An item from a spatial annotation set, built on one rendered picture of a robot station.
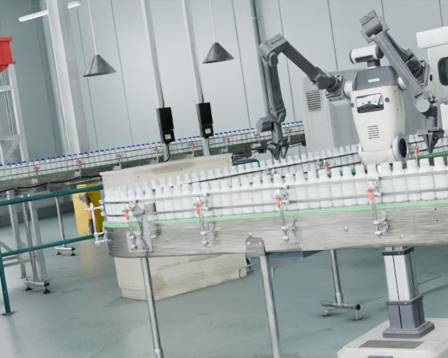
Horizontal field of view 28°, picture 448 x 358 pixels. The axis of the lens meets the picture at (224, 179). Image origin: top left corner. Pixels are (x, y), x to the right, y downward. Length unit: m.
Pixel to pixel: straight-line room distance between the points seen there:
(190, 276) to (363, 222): 4.51
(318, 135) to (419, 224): 6.45
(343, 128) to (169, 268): 3.01
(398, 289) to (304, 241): 0.75
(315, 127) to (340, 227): 6.30
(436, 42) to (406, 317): 3.77
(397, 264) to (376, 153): 0.56
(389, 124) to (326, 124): 5.62
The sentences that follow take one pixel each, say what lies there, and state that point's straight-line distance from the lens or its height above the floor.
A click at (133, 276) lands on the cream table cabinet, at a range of 8.17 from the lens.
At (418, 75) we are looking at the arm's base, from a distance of 4.35.
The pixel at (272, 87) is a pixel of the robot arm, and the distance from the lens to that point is 4.33.
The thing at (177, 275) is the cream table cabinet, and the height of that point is 0.17.
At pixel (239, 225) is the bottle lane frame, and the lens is 4.13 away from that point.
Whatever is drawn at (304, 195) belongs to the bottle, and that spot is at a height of 1.06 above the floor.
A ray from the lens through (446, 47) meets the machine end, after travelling 7.83.
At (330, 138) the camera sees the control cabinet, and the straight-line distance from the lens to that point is 9.95.
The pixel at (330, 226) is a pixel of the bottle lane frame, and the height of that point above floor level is 0.92.
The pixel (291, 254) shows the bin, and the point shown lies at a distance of 4.38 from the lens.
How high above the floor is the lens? 1.39
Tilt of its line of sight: 3 degrees down
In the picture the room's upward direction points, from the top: 8 degrees counter-clockwise
